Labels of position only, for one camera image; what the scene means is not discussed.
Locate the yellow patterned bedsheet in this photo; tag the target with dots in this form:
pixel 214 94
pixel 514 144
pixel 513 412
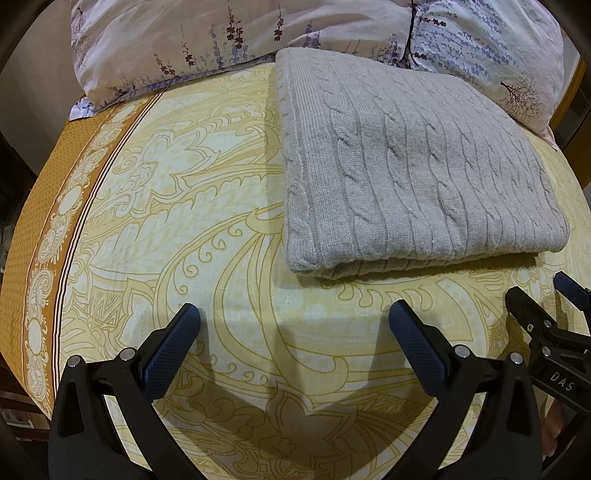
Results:
pixel 194 240

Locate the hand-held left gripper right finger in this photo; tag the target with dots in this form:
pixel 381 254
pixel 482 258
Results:
pixel 418 344

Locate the person's right hand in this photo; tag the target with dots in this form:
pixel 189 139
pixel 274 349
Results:
pixel 554 429

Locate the wooden bed frame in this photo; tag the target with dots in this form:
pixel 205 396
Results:
pixel 579 120

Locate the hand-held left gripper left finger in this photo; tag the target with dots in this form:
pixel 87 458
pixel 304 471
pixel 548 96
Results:
pixel 170 353

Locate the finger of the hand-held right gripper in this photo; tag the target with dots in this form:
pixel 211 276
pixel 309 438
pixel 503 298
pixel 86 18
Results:
pixel 572 285
pixel 531 311

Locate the pillow with blue lavender print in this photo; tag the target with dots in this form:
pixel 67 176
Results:
pixel 489 46

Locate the white pillow with lavender sprigs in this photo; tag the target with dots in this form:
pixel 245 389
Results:
pixel 184 41

